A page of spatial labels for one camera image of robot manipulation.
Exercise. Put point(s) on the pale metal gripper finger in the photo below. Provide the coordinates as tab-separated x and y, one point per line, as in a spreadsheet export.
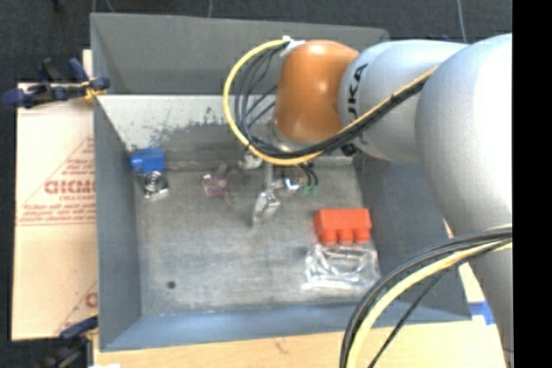
265	207
250	161

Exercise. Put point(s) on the small purple packet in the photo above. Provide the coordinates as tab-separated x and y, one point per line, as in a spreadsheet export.
214	186

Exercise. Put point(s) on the grey metal bin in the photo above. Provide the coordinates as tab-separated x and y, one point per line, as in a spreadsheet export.
207	245

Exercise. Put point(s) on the orange-red block with pegs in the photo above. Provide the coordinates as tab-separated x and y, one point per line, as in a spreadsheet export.
341	224

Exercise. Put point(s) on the clear plastic packet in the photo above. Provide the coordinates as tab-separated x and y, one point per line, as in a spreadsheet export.
340	269

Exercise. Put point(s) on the shiny metal round cup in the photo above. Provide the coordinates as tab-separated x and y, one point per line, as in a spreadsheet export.
154	184

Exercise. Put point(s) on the blue box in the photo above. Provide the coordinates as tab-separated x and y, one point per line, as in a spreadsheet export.
147	159

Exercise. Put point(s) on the brown cardboard board red print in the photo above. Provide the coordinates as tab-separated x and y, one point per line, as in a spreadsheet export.
52	254

